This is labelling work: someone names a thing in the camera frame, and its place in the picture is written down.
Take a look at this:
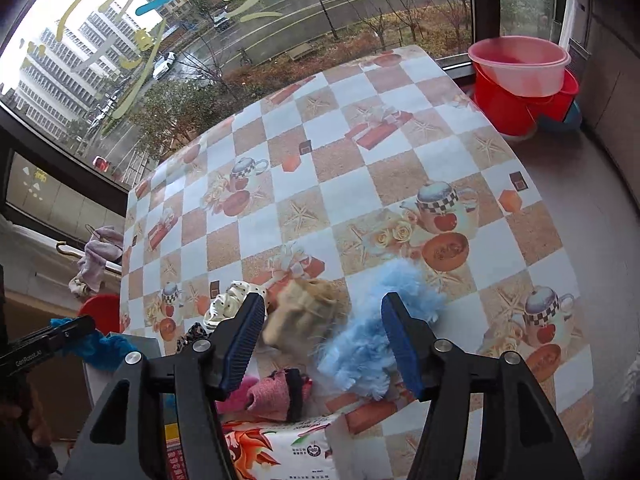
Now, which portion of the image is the beige plush soft object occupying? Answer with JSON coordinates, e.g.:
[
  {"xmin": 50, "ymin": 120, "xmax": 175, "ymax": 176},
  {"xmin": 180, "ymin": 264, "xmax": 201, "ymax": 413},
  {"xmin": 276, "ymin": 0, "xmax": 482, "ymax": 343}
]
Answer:
[{"xmin": 262, "ymin": 278, "xmax": 350, "ymax": 360}]

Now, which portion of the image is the red plastic chair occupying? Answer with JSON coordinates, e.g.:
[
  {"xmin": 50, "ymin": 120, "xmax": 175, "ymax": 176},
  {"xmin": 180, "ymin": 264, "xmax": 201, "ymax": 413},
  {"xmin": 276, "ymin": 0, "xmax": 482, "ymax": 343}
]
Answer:
[{"xmin": 78, "ymin": 294, "xmax": 120, "ymax": 335}]

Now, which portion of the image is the cream polka dot scrunchie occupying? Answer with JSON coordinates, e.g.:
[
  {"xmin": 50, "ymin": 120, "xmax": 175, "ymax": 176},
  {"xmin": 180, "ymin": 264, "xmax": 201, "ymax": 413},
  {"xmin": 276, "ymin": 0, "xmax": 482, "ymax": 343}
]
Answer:
[{"xmin": 203, "ymin": 281, "xmax": 268, "ymax": 332}]

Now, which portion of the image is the leopard print scrunchie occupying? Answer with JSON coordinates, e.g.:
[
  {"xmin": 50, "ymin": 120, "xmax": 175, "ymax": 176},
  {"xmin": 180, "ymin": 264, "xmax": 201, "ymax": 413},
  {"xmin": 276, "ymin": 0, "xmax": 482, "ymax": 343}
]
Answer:
[{"xmin": 177, "ymin": 322, "xmax": 208, "ymax": 353}]

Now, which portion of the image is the pink cloth on rail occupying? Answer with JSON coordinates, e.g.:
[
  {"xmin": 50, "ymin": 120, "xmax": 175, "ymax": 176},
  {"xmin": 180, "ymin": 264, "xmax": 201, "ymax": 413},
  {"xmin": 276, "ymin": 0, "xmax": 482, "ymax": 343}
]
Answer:
[{"xmin": 68, "ymin": 226, "xmax": 124, "ymax": 299}]

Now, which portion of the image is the person's left hand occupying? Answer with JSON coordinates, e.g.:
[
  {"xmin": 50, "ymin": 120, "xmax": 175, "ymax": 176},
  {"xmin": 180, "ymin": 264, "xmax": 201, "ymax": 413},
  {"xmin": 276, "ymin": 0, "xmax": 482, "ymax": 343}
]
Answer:
[{"xmin": 1, "ymin": 401, "xmax": 58, "ymax": 479}]

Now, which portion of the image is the pink box yellow label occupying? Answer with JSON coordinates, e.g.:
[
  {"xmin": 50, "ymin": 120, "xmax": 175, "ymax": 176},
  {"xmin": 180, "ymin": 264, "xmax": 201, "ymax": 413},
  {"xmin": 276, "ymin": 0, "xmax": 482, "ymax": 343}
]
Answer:
[{"xmin": 165, "ymin": 422, "xmax": 188, "ymax": 480}]

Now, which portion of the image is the blue fabric scrunchie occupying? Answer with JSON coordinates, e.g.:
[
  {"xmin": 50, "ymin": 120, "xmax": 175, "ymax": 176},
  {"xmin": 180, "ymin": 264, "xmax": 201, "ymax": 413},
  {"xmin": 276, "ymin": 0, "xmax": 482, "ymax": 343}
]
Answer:
[{"xmin": 58, "ymin": 327, "xmax": 137, "ymax": 372}]

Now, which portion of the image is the light blue fluffy scrunchie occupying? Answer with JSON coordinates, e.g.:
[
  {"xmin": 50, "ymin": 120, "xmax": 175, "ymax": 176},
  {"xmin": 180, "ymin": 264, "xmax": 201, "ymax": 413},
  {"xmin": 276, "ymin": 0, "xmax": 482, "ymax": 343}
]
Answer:
[{"xmin": 317, "ymin": 259, "xmax": 446, "ymax": 401}]

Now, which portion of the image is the pink and black sock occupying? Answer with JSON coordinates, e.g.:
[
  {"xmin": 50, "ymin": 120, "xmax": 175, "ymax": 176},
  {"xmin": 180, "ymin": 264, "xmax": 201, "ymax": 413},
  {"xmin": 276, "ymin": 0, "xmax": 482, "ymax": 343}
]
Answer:
[{"xmin": 216, "ymin": 368, "xmax": 314, "ymax": 422}]

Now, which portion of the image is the red plastic bucket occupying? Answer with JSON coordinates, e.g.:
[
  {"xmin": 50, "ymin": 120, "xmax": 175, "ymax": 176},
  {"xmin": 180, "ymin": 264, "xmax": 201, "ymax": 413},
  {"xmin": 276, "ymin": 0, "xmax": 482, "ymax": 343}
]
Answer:
[{"xmin": 473, "ymin": 64, "xmax": 579, "ymax": 140}]

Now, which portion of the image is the blue plastic basin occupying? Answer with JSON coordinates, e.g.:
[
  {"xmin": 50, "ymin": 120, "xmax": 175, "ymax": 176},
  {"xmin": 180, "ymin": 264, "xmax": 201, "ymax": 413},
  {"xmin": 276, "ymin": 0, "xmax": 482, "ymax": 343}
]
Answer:
[{"xmin": 537, "ymin": 101, "xmax": 582, "ymax": 133}]

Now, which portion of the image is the floral tissue pack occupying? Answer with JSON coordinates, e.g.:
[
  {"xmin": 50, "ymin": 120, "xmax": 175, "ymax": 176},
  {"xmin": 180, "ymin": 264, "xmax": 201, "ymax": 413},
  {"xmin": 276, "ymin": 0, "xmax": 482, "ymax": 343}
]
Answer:
[{"xmin": 222, "ymin": 415, "xmax": 359, "ymax": 479}]

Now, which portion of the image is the checkered patterned tablecloth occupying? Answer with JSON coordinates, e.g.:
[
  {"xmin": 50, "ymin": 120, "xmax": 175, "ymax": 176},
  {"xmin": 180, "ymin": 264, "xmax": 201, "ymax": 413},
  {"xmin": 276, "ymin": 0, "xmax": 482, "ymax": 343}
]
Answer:
[{"xmin": 120, "ymin": 46, "xmax": 593, "ymax": 479}]

